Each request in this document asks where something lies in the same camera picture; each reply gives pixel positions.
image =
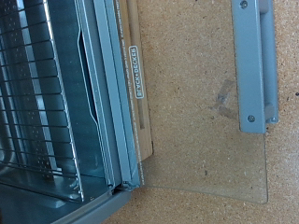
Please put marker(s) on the glass oven door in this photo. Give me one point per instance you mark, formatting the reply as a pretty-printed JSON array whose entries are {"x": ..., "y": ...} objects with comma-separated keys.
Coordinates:
[{"x": 249, "y": 62}]

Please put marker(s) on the silver toaster oven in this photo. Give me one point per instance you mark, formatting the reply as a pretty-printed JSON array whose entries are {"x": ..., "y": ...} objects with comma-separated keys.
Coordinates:
[{"x": 78, "y": 77}]

